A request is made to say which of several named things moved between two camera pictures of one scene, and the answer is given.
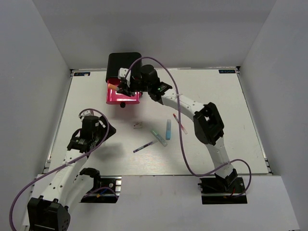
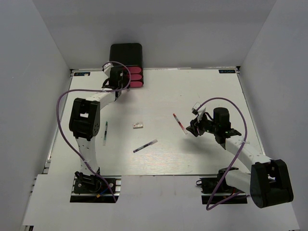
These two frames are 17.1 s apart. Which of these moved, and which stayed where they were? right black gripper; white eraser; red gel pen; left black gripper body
Moved: left black gripper body; right black gripper
Stayed: red gel pen; white eraser
